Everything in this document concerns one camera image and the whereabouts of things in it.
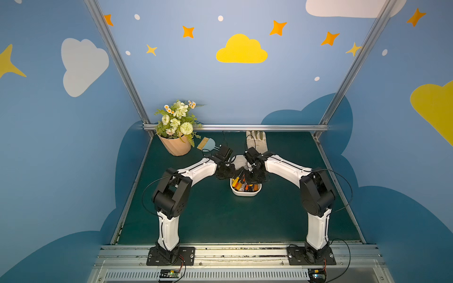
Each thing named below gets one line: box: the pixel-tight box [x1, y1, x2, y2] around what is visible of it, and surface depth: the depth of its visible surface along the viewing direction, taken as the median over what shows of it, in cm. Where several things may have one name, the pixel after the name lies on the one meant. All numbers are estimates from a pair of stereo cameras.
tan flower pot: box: [156, 133, 192, 157], surface depth 100 cm
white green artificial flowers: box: [153, 100, 205, 148], surface depth 90 cm
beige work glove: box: [245, 130, 268, 154], surface depth 121 cm
